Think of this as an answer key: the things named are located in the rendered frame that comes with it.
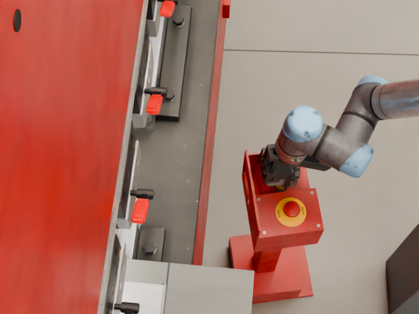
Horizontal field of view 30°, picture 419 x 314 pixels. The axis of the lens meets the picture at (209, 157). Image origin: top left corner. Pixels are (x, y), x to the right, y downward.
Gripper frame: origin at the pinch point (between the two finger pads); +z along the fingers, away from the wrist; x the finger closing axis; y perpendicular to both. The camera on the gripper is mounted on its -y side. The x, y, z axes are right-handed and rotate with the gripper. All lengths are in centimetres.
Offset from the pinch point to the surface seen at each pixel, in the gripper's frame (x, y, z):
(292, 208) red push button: 9.8, 1.3, -7.7
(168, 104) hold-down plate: -15.9, 27.3, -15.0
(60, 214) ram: 36, 48, -96
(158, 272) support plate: 25.4, 34.5, -24.0
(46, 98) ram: 29, 48, -111
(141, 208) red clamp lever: 21, 38, -52
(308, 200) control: 7.4, -3.7, -5.1
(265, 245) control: 15.0, 6.8, 3.1
